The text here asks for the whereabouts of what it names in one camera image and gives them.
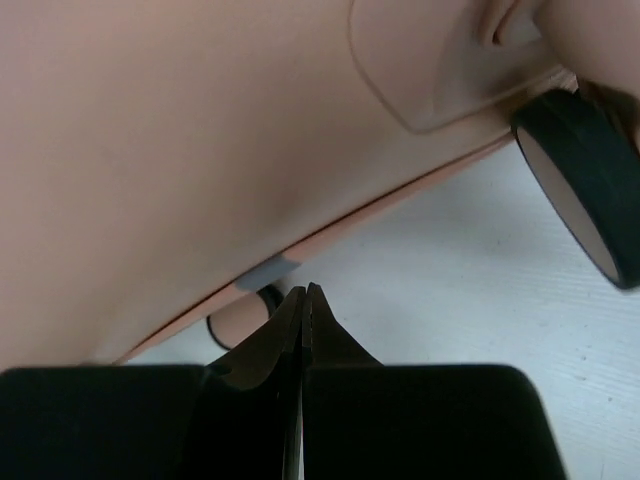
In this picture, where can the pink hard-shell suitcase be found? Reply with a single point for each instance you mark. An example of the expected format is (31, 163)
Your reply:
(162, 159)

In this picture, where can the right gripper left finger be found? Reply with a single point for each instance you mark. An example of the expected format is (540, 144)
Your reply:
(235, 418)

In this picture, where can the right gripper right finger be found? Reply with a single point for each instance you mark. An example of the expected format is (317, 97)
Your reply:
(365, 420)

